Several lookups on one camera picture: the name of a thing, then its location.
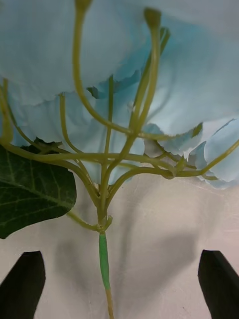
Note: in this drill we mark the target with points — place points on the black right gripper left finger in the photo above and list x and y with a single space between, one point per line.
20 286

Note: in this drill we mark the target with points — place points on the pale blue flower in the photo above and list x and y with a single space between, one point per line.
104 261

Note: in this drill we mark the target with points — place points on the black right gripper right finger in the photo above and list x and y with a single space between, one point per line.
221 286

